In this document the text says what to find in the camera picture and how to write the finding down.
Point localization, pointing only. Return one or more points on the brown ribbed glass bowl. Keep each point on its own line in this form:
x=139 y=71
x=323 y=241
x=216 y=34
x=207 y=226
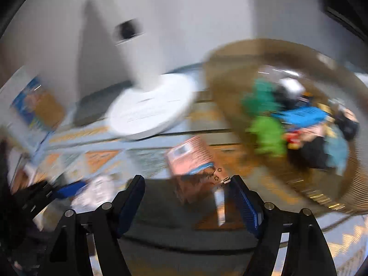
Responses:
x=230 y=72

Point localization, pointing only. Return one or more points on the small white box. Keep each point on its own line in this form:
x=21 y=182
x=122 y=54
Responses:
x=290 y=90

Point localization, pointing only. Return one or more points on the teal cloth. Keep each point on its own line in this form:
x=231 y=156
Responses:
x=337 y=152

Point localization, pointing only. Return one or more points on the black round object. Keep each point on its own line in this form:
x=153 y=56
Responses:
x=348 y=126

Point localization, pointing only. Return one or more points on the green fuzzy toy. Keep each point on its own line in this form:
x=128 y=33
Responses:
x=267 y=132

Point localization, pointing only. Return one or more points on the patterned blue mat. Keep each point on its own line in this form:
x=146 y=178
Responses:
x=95 y=161

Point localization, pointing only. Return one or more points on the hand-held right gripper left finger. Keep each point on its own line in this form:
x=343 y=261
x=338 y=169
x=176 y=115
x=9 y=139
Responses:
x=129 y=204

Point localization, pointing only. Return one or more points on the black monitor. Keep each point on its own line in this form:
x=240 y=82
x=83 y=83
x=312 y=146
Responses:
x=345 y=14

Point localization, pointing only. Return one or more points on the brown cardboard box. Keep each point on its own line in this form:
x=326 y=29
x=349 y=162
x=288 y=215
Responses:
x=49 y=110

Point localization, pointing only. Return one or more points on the pink printed box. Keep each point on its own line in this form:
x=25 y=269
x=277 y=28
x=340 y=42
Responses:
x=189 y=161

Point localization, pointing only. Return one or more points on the dark object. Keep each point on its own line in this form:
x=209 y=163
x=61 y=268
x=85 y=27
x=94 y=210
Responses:
x=309 y=152

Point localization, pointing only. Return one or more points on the colourful book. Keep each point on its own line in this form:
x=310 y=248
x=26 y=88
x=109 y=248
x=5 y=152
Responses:
x=24 y=103

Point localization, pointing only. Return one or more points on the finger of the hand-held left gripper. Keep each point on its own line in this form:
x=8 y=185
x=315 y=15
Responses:
x=69 y=190

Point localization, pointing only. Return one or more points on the white fan stand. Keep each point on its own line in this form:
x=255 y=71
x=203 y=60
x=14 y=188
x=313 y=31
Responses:
x=149 y=112

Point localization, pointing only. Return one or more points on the white printed small object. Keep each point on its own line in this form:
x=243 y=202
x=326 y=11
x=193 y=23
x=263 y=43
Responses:
x=96 y=191

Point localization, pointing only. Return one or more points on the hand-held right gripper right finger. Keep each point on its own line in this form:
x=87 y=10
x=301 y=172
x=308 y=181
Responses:
x=244 y=204

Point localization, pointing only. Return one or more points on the blue toy block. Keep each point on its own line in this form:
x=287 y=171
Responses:
x=302 y=117

